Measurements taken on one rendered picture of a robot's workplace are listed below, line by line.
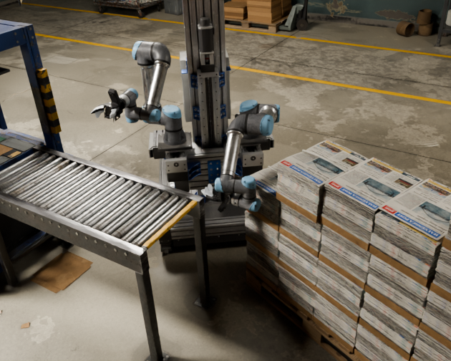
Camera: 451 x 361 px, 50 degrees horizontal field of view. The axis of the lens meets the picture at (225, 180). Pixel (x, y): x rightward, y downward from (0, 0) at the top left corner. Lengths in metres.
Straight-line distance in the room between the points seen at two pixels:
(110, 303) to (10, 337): 0.61
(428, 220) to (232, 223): 1.61
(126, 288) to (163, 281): 0.25
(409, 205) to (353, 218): 0.25
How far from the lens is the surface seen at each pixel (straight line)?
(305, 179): 2.32
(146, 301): 2.52
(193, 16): 3.07
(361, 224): 2.23
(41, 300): 3.42
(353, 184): 2.28
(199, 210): 2.64
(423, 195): 2.29
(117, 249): 2.39
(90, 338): 3.09
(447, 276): 2.07
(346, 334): 2.71
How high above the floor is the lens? 2.28
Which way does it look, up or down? 32 degrees down
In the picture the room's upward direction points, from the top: 2 degrees counter-clockwise
